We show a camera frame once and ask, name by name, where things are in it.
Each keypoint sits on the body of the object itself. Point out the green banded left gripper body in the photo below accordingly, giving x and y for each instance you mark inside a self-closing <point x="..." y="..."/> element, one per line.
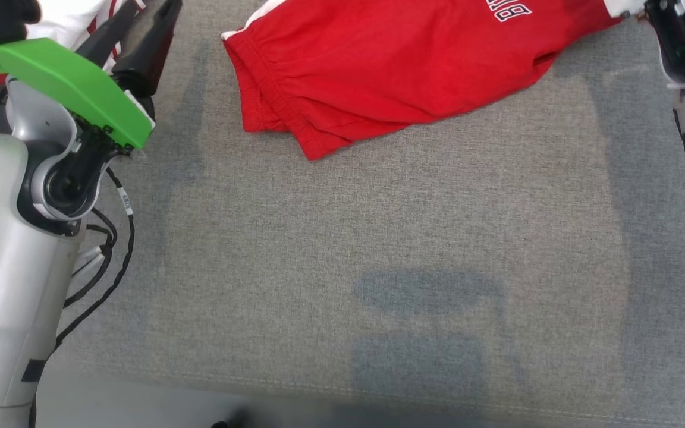
<point x="69" y="83"/>

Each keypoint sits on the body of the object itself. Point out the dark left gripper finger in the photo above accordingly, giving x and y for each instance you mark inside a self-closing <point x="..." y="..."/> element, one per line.
<point x="146" y="59"/>
<point x="107" y="38"/>

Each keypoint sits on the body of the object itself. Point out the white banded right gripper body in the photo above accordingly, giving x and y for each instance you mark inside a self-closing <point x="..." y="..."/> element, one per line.
<point x="625" y="7"/>

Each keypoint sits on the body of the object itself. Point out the red white basketball jersey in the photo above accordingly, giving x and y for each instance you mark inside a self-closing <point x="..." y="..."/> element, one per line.
<point x="63" y="21"/>

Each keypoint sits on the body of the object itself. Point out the red shorts with white trim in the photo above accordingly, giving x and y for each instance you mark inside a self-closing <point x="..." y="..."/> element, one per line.
<point x="378" y="71"/>

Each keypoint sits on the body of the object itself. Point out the grey fabric sofa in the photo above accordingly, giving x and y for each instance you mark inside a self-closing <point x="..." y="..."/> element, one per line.
<point x="378" y="238"/>

